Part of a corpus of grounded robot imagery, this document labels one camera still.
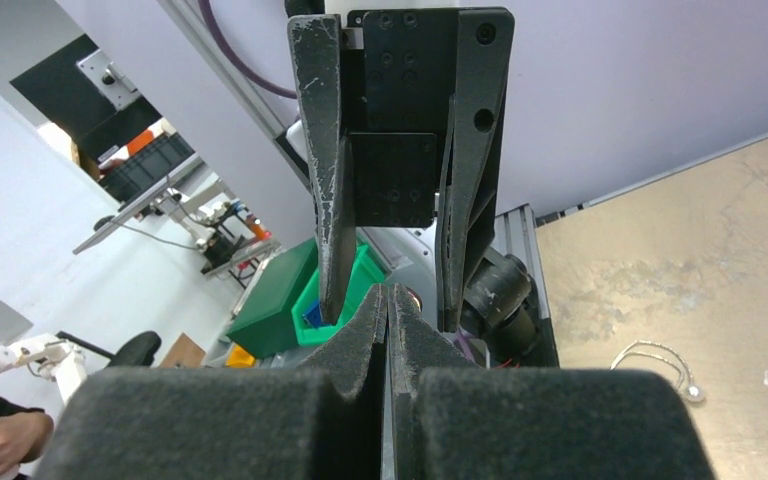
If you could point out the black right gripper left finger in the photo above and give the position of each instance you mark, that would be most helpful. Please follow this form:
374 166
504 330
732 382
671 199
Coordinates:
319 420

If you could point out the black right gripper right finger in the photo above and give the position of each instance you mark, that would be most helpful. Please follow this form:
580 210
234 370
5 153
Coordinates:
455 420

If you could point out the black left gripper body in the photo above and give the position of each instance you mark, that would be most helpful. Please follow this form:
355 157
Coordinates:
396 91

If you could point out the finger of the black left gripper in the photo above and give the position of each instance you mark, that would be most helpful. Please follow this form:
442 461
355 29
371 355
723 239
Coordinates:
315 42
469 178

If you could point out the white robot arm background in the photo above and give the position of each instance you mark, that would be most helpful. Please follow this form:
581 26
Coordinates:
20 361

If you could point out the green plastic bin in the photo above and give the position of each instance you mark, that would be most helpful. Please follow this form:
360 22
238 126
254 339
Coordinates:
274 317

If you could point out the grey desk with equipment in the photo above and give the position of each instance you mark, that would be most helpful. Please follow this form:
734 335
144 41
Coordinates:
221 228

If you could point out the silver pearl bangle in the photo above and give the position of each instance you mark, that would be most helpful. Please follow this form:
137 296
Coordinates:
662 359

